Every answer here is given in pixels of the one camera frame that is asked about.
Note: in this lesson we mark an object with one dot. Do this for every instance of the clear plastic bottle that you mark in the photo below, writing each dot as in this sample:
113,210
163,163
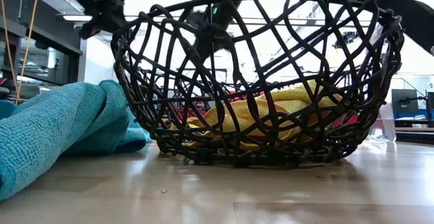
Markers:
384,125

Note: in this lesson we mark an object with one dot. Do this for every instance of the ceiling light fixture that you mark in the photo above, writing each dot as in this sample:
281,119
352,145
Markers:
76,17

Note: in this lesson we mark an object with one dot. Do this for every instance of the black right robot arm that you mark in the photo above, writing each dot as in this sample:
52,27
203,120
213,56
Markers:
407,13

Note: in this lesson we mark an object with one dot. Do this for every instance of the black background monitor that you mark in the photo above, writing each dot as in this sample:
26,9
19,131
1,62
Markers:
405,101

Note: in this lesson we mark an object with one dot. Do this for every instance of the teal microfiber towel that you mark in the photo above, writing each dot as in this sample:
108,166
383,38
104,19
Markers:
51,122

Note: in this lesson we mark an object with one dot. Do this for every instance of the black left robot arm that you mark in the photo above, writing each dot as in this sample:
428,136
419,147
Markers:
101,0

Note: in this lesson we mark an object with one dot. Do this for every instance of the dark storage shelf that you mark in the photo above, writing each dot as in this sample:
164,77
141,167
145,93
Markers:
40,47

